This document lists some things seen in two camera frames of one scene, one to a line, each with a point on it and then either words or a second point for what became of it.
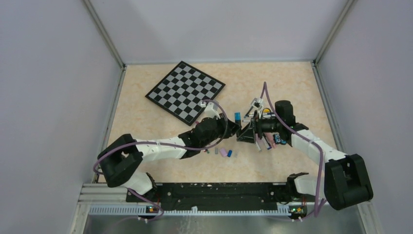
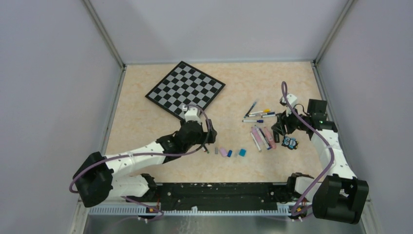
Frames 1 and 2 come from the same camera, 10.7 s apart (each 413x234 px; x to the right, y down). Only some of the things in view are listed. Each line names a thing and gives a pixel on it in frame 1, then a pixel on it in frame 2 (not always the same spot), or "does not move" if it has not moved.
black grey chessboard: (181, 92) does not move
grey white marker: (258, 146) does not move
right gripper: (248, 135) -> (282, 121)
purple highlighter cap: (223, 152) does not move
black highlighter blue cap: (237, 116) -> (276, 136)
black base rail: (212, 197) does not move
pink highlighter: (270, 138) does not move
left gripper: (223, 123) -> (204, 135)
